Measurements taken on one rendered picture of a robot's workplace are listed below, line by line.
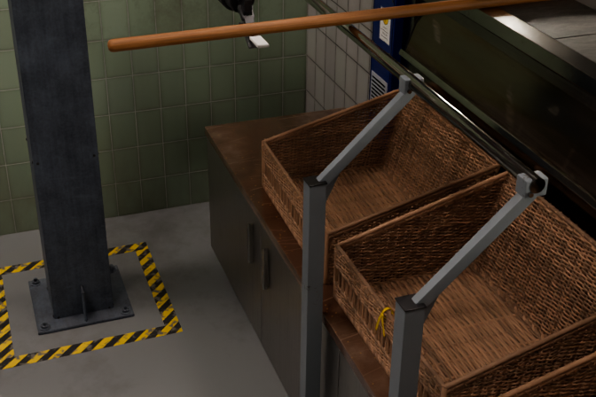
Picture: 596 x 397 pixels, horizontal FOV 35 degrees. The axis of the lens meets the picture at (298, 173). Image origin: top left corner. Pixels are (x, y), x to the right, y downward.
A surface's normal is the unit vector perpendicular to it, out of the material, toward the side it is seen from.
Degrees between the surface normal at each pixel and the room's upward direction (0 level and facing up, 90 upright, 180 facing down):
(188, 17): 90
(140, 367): 0
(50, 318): 0
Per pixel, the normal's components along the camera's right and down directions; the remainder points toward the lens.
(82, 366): 0.01, -0.88
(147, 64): 0.34, 0.44
